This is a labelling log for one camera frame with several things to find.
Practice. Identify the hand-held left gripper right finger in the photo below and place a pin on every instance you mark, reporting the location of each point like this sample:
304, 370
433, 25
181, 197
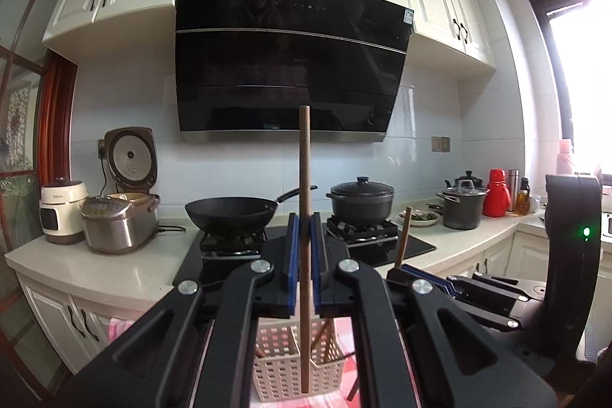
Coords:
317, 262

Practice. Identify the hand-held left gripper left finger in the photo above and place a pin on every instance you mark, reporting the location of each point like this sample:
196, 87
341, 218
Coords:
292, 262

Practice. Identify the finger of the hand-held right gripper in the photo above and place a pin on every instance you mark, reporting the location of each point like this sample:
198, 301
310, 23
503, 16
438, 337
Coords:
487, 286
497, 315

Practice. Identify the brown wooden chopstick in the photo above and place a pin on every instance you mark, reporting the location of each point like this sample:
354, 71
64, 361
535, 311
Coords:
260, 348
404, 236
304, 159
322, 334

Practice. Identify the white perforated plastic basket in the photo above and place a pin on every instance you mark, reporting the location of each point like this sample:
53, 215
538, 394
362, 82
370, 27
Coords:
282, 369

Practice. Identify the black pot with lid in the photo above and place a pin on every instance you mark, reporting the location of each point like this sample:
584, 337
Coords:
361, 200

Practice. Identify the white cup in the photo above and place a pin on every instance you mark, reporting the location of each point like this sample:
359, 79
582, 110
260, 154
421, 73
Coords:
534, 202

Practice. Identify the black wok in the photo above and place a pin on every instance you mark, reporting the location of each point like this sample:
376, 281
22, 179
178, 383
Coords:
229, 212

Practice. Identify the grey stockpot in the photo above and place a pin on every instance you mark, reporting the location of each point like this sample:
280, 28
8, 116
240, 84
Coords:
461, 209

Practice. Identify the black gas stove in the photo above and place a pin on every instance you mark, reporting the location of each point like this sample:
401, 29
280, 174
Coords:
416, 248

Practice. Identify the cooking oil bottle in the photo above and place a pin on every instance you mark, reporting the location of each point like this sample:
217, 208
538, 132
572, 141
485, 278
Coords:
522, 200

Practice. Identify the red thermos jug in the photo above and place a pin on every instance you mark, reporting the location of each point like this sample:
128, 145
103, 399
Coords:
496, 195

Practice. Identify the plate of green vegetables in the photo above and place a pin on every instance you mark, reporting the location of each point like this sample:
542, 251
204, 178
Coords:
423, 217

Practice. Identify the steel thermos bottle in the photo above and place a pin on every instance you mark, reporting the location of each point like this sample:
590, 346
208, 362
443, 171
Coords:
513, 188

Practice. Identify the black kettle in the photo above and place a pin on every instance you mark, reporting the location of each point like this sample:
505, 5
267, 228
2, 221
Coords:
471, 178

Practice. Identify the pink bottle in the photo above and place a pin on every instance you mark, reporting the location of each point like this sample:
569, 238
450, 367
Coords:
565, 157

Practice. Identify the open silver rice cooker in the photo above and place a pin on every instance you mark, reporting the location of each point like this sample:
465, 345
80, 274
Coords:
119, 207

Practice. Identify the red white checked tablecloth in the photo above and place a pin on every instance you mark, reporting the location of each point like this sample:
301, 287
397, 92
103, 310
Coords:
119, 329

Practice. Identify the dark framed window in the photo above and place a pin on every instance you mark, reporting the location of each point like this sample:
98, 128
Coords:
588, 78

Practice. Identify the black range hood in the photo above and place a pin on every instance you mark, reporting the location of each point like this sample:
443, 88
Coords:
287, 68

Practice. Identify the white stone countertop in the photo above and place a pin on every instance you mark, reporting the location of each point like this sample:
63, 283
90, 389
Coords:
95, 274

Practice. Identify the small white electric cooker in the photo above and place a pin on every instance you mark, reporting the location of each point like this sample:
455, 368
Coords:
62, 212

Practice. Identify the white lower cabinets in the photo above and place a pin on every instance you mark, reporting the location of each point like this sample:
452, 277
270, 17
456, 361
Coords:
48, 317

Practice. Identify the wooden framed glass door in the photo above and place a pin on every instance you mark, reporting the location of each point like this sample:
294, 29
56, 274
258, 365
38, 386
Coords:
52, 111

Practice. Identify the brown wall socket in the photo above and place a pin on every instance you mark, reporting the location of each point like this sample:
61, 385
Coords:
441, 143

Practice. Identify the wall socket with plug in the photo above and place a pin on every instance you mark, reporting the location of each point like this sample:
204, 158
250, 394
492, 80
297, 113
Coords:
102, 150

